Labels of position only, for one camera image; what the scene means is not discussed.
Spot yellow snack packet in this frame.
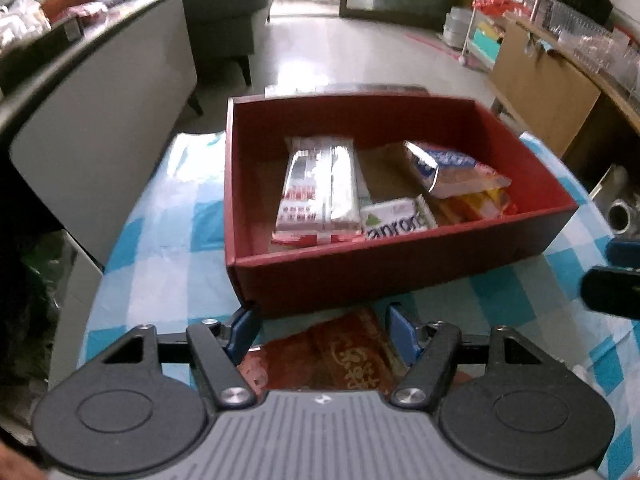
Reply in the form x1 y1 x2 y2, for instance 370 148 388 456
435 187 519 224

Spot grey green sofa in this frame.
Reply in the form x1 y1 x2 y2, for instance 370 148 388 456
135 0 277 86

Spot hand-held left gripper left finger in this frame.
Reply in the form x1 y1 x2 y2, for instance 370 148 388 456
102 305 261 408

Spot red patterned snack packet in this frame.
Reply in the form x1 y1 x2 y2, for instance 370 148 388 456
237 307 413 396

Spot long black box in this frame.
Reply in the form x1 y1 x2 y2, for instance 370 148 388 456
0 15 84 94

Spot wooden cabinet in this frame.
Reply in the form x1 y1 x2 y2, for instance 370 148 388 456
490 15 640 161

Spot pink stick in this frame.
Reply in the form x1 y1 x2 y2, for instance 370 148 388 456
405 34 464 56

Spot row of clear glasses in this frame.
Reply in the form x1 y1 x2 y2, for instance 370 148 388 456
530 0 640 92

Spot grey coffee table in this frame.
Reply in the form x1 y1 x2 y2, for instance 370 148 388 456
0 0 204 267

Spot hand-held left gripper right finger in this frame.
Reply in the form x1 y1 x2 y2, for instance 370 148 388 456
387 302 543 408

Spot red white snack packet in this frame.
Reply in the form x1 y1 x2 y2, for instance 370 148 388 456
271 136 365 246

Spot blue white checkered tablecloth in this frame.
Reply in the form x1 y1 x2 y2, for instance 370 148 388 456
80 130 640 480

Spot plastic drawer unit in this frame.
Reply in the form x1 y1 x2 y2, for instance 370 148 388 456
442 6 474 51

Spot blue white snack packet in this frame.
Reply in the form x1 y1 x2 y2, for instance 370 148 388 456
404 141 512 199

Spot red cardboard box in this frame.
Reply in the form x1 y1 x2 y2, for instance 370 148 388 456
223 91 580 312

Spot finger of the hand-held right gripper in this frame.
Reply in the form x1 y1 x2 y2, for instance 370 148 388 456
606 236 640 267
580 265 640 319

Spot white shelf rack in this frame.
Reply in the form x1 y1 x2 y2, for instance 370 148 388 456
460 0 544 69

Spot white patterned bag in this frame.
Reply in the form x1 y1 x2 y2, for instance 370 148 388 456
0 0 52 52

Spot white green snack packet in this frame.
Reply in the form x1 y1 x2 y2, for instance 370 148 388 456
354 160 439 242

